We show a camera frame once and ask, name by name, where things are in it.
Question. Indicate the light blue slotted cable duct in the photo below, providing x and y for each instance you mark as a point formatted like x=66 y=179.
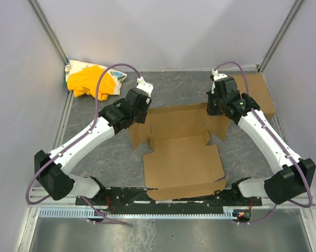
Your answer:
x=86 y=212

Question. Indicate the white patterned cloth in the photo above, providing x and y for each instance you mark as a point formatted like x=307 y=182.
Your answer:
x=75 y=66

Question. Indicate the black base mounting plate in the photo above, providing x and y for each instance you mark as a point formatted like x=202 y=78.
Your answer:
x=120 y=197

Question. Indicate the brown cardboard box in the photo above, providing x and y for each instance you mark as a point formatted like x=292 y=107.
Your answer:
x=182 y=163
x=259 y=92

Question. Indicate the closed brown cardboard box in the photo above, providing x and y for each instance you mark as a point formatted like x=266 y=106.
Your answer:
x=259 y=92

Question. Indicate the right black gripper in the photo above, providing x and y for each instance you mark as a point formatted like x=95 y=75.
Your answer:
x=212 y=105

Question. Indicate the aluminium frame post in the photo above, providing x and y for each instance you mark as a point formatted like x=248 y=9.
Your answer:
x=43 y=20
x=289 y=19

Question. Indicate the aluminium front rail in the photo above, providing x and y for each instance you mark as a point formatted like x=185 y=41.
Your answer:
x=37 y=193

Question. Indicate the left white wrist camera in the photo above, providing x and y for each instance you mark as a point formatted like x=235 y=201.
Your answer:
x=145 y=86

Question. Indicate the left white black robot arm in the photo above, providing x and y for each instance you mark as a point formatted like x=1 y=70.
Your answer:
x=54 y=168

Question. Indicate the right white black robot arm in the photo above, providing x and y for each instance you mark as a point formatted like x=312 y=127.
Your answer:
x=292 y=175

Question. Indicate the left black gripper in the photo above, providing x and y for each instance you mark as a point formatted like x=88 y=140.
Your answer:
x=143 y=111

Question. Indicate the yellow crumpled cloth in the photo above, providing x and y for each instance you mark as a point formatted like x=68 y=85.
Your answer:
x=85 y=83

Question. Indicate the left aluminium frame post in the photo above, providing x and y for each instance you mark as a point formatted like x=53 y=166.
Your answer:
x=43 y=20

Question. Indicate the right aluminium frame post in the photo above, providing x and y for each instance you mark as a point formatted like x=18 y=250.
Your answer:
x=289 y=19

